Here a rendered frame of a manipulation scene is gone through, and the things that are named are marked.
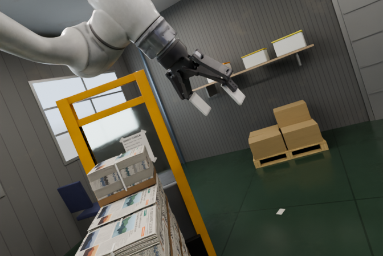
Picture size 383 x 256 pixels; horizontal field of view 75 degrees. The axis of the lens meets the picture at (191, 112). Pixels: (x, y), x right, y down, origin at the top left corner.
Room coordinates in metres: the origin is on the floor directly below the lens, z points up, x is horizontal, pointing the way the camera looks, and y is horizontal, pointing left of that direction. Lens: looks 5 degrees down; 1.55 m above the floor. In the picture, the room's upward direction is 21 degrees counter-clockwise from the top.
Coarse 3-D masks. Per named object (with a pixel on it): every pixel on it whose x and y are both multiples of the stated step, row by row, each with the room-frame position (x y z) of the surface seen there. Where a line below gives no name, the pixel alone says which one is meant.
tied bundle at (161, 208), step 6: (156, 198) 1.36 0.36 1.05; (156, 204) 1.29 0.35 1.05; (162, 204) 1.51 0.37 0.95; (138, 210) 1.27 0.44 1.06; (162, 210) 1.42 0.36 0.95; (126, 216) 1.26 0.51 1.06; (162, 216) 1.35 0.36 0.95; (162, 222) 1.28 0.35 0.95; (96, 228) 1.25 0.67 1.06; (168, 234) 1.29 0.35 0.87
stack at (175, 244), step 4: (172, 228) 1.52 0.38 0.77; (172, 232) 1.47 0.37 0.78; (172, 236) 1.39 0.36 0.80; (176, 236) 1.55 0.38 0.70; (172, 240) 1.34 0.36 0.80; (176, 240) 1.48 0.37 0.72; (172, 244) 1.28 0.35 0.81; (176, 244) 1.43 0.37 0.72; (172, 248) 1.23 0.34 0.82; (176, 248) 1.37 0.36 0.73; (180, 248) 1.51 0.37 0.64; (176, 252) 1.32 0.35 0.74; (180, 252) 1.44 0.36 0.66
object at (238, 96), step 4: (224, 88) 0.58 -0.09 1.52; (228, 88) 0.58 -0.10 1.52; (228, 92) 0.58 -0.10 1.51; (232, 92) 0.59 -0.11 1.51; (236, 92) 0.59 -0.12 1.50; (240, 92) 0.60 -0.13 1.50; (232, 96) 0.59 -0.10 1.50; (236, 96) 0.59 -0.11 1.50; (240, 96) 0.60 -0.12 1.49; (244, 96) 0.61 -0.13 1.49; (236, 100) 0.59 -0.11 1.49; (240, 100) 0.59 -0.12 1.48; (240, 104) 0.59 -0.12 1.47
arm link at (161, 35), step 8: (160, 16) 0.58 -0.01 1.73; (160, 24) 0.56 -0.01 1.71; (168, 24) 0.59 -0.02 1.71; (144, 32) 0.55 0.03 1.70; (152, 32) 0.55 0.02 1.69; (160, 32) 0.56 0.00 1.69; (168, 32) 0.57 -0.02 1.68; (176, 32) 0.59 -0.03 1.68; (144, 40) 0.56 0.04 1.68; (152, 40) 0.56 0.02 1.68; (160, 40) 0.56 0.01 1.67; (168, 40) 0.57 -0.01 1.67; (144, 48) 0.58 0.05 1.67; (152, 48) 0.57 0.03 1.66; (160, 48) 0.56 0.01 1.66; (152, 56) 0.59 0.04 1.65
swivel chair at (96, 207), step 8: (72, 184) 3.41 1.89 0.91; (80, 184) 3.41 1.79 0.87; (64, 192) 3.46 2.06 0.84; (72, 192) 3.44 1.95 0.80; (80, 192) 3.42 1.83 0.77; (64, 200) 3.49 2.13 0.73; (72, 200) 3.47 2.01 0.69; (80, 200) 3.45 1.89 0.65; (88, 200) 3.44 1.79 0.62; (72, 208) 3.50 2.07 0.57; (80, 208) 3.48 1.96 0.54; (88, 208) 3.63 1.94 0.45; (96, 208) 3.49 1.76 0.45; (80, 216) 3.43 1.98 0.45; (88, 216) 3.40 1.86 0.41
